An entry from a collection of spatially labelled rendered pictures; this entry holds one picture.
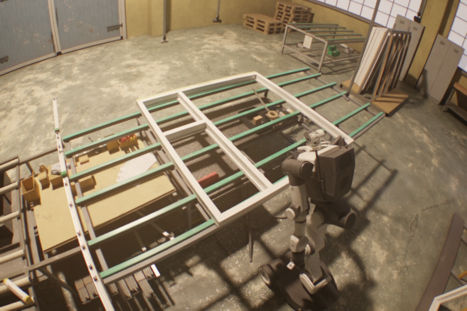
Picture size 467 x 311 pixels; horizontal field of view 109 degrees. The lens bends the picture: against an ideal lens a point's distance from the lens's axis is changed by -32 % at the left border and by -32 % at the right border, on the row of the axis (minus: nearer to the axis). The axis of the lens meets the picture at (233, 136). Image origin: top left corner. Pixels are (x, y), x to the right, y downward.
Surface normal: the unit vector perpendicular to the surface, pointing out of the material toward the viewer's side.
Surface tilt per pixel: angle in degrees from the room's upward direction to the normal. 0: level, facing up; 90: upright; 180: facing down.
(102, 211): 0
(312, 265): 50
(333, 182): 88
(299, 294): 0
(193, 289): 0
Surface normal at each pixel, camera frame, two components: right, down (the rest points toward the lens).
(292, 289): 0.11, -0.76
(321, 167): -0.85, 0.24
